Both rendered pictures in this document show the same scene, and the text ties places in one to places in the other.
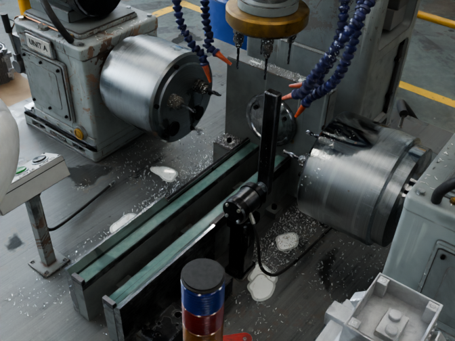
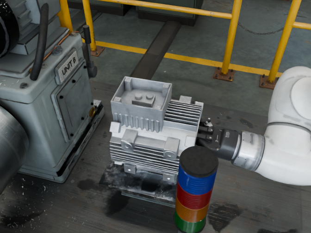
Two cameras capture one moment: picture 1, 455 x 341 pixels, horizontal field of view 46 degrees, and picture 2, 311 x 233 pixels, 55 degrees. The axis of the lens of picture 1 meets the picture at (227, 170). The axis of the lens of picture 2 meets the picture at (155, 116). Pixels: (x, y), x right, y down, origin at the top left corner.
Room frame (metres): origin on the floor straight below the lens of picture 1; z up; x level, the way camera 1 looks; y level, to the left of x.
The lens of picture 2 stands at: (0.64, 0.27, 1.58)
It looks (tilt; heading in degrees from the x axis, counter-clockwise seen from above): 43 degrees down; 249
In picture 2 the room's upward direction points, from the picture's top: straight up
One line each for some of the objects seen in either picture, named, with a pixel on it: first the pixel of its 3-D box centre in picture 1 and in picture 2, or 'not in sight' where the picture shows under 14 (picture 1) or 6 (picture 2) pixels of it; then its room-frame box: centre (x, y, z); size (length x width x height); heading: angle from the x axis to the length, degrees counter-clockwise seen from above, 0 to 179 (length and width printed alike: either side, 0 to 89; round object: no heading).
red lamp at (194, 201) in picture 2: (202, 308); (194, 187); (0.47, 0.03, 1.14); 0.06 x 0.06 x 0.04
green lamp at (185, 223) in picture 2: not in sight; (190, 213); (0.47, 0.03, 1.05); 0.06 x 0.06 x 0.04
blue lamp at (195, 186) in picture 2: (202, 288); (197, 171); (0.47, 0.03, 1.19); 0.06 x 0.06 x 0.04
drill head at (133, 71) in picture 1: (144, 81); not in sight; (1.29, 0.24, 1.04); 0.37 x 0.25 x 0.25; 54
